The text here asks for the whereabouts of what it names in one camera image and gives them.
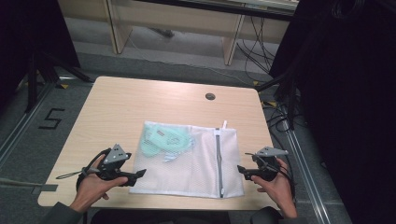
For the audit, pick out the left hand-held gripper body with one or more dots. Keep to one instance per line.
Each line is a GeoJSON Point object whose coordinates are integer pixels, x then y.
{"type": "Point", "coordinates": [113, 157]}

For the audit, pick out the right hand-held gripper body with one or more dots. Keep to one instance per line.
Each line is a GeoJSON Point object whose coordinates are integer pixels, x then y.
{"type": "Point", "coordinates": [267, 165]}

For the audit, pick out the mint green garment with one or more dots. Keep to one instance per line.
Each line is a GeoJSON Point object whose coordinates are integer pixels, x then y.
{"type": "Point", "coordinates": [162, 140]}

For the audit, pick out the white mesh laundry bag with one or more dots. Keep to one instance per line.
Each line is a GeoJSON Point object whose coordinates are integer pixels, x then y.
{"type": "Point", "coordinates": [193, 174]}

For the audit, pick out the person's right hand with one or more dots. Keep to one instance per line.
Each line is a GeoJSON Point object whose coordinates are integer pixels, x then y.
{"type": "Point", "coordinates": [280, 189]}

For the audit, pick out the person's left hand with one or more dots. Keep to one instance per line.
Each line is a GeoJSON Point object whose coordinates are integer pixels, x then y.
{"type": "Point", "coordinates": [91, 188]}

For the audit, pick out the person's dark legs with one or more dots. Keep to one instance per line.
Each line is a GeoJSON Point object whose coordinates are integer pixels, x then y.
{"type": "Point", "coordinates": [162, 217]}

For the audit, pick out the black metal stand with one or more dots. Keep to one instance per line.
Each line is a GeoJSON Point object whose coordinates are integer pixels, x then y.
{"type": "Point", "coordinates": [46, 70]}
{"type": "Point", "coordinates": [288, 93]}

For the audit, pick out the grey tape strip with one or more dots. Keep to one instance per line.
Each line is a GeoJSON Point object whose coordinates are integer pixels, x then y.
{"type": "Point", "coordinates": [45, 188]}

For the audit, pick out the black curtain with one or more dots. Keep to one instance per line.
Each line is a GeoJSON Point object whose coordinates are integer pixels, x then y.
{"type": "Point", "coordinates": [348, 93]}
{"type": "Point", "coordinates": [28, 34]}

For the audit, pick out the light wooden desk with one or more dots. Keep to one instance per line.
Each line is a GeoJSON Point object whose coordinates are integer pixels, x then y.
{"type": "Point", "coordinates": [174, 18]}

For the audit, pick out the metal floor rail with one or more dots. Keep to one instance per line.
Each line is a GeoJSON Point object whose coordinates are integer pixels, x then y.
{"type": "Point", "coordinates": [28, 118]}
{"type": "Point", "coordinates": [306, 174]}

